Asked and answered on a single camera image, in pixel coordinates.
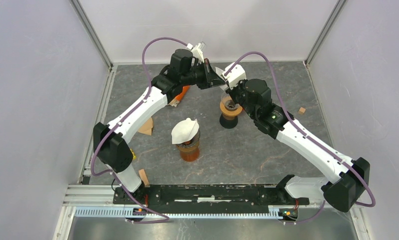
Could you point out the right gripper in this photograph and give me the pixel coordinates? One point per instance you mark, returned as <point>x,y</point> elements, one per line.
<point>232,91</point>

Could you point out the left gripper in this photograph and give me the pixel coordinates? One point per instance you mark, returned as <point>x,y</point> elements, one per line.
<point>211,78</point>

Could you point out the clear glass dripper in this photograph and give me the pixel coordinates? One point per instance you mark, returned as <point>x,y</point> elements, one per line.
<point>228,102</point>

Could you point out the wooden ring holder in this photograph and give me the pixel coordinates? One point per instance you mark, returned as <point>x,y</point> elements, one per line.
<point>230,113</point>

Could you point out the white paper coffee filter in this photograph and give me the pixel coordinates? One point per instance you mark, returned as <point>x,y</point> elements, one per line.
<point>184,131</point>

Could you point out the dark glass dripper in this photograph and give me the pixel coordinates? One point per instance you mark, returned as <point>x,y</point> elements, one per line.
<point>191,143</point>

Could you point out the single brown paper filter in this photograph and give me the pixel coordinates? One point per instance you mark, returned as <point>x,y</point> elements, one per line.
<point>147,127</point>

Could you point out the dark red black dripper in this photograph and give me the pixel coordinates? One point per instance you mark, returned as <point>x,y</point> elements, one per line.
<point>228,122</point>

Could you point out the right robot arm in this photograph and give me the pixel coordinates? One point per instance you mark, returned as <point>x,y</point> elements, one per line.
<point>344,179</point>

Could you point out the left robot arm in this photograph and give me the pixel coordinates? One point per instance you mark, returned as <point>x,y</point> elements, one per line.
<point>111,140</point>

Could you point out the coffee filter box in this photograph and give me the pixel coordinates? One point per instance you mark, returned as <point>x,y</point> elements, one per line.
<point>180,96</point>

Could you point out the brown paper coffee filters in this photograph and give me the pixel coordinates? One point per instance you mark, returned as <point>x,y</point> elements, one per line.
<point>174,102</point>

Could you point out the small wooden cube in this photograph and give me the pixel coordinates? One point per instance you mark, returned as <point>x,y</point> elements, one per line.
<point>301,111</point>

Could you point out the amber glass carafe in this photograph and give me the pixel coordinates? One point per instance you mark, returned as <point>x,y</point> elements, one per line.
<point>189,154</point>

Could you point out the yellow toy figure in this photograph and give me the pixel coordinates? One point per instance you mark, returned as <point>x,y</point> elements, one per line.
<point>133,155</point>

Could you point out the wooden rectangular block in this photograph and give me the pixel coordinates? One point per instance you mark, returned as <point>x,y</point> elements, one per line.
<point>144,178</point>

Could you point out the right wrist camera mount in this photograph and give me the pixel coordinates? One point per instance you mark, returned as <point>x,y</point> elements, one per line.
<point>234,76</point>

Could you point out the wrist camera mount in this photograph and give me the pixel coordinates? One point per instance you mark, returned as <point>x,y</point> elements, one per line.
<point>234,76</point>
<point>197,51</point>

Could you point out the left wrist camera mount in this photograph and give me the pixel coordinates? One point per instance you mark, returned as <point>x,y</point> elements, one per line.
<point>197,51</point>

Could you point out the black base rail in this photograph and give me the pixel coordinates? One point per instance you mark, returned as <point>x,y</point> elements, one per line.
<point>211,198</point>

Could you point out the white slotted cable duct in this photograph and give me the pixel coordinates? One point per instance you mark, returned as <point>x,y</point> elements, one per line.
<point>128,212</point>

